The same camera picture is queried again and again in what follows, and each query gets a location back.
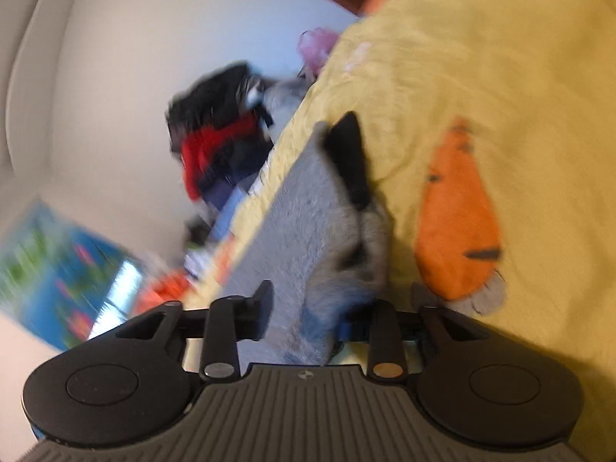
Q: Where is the grey sweater with navy sleeves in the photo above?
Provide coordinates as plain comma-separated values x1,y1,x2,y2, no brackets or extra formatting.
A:
223,112,390,368

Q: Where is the pile of dark and red clothes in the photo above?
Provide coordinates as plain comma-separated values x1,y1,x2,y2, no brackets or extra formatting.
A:
164,60,309,232

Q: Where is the orange plastic bag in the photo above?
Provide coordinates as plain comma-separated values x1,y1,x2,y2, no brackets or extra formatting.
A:
131,269,192,316

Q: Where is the pink plastic bag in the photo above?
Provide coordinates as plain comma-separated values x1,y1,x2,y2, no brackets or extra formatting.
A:
298,27,339,76

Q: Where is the yellow carrot print quilt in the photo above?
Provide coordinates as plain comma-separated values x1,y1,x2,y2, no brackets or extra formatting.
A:
188,0,615,461

